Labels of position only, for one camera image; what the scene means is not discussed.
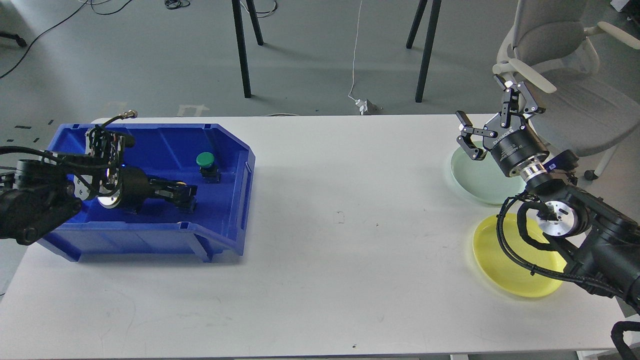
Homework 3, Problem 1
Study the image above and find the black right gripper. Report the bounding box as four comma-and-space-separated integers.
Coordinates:
455, 74, 550, 177

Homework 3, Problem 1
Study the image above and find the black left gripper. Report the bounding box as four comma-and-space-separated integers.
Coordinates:
118, 167, 198, 212

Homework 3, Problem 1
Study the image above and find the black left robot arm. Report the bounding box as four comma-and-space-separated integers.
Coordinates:
0, 110, 198, 246

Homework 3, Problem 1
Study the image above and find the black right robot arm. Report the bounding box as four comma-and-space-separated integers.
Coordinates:
455, 75, 640, 312

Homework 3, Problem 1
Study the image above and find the green button right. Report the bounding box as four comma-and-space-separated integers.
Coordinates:
196, 152, 221, 183

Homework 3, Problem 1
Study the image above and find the light green plate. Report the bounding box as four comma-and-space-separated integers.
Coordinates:
448, 148, 526, 206

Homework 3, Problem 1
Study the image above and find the yellow plate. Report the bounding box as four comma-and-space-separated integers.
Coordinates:
471, 213, 567, 298

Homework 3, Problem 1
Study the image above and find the blue plastic bin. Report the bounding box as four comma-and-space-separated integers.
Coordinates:
38, 123, 255, 262

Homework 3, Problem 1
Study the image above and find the grey office chair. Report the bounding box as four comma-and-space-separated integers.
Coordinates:
493, 0, 639, 180

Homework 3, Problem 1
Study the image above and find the black stand leg right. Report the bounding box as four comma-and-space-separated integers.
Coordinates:
405, 0, 442, 103

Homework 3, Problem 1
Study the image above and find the black stand leg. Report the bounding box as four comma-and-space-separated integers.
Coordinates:
405, 0, 442, 103
231, 0, 265, 99

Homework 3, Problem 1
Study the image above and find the white power adapter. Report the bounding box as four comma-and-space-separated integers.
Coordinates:
355, 98, 380, 116

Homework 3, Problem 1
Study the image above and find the black stand leg left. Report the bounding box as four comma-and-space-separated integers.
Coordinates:
231, 0, 265, 99

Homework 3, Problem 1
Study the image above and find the white cable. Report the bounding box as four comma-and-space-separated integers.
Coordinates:
348, 0, 364, 102

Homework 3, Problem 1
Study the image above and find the black floor cable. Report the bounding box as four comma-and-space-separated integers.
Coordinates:
0, 0, 133, 81

